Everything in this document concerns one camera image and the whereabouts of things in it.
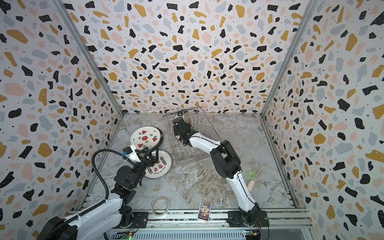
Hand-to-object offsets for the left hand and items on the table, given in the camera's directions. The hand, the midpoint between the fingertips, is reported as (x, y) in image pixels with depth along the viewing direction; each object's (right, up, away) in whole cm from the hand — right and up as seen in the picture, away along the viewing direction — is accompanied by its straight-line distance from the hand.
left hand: (152, 145), depth 75 cm
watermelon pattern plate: (-13, +3, +28) cm, 31 cm away
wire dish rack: (+14, -8, +22) cm, 28 cm away
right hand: (+9, +13, +21) cm, 26 cm away
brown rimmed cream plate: (-3, +2, +29) cm, 29 cm away
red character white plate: (+1, -16, +15) cm, 22 cm away
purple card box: (+26, -33, 0) cm, 43 cm away
